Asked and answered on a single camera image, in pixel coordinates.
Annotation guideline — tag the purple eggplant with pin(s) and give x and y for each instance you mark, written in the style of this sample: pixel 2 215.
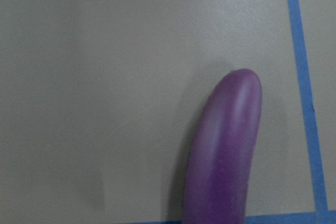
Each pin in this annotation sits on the purple eggplant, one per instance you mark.
pixel 220 159

